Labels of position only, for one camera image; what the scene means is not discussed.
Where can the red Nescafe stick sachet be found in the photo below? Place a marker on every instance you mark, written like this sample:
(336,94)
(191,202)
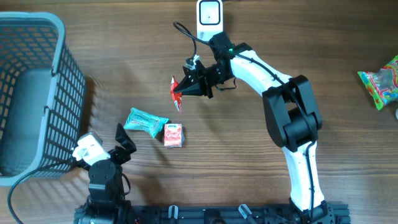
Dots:
(176,97)

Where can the teal tissue pack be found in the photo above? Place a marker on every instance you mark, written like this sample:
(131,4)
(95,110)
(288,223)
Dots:
(141,121)

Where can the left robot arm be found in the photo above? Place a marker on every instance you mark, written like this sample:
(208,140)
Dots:
(106,202)

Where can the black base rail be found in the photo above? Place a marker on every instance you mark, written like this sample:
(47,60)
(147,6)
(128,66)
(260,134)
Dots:
(276,213)

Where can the Haribo gummy bag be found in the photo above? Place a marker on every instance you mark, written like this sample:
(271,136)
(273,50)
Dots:
(382,85)

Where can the white barcode scanner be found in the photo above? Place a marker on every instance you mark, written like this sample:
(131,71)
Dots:
(209,18)

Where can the grey plastic shopping basket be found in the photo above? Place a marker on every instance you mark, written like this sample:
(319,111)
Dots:
(42,96)

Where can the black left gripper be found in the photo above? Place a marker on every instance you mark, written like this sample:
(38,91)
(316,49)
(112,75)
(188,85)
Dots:
(123,155)

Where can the small red white carton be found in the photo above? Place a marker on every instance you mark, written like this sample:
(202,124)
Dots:
(173,135)

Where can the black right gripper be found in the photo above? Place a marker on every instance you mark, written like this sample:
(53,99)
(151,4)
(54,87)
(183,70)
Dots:
(189,84)

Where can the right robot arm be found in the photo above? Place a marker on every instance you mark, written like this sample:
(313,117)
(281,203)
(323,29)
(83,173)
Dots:
(291,113)

